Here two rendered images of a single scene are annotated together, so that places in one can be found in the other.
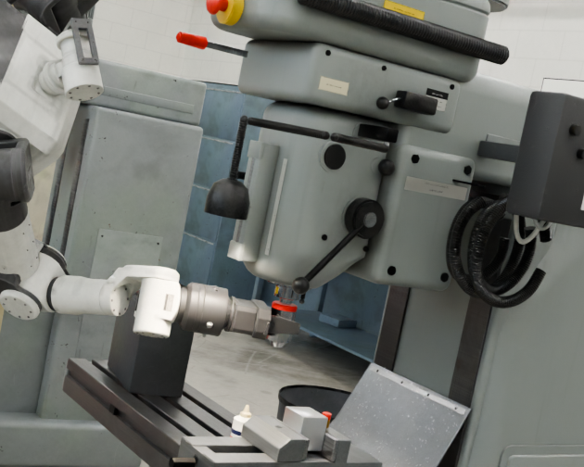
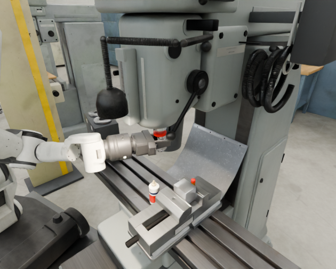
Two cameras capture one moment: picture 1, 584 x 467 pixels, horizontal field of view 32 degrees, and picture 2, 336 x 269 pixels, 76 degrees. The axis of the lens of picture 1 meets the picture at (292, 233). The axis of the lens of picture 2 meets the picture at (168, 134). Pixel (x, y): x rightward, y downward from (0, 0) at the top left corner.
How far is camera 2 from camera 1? 117 cm
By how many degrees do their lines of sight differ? 25
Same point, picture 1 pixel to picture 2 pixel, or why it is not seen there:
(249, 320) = (144, 149)
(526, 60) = not seen: outside the picture
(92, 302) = (58, 158)
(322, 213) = (173, 88)
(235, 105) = not seen: hidden behind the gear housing
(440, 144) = (231, 20)
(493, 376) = (257, 131)
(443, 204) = (234, 58)
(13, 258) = not seen: outside the picture
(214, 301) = (123, 145)
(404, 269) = (218, 100)
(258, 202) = (132, 89)
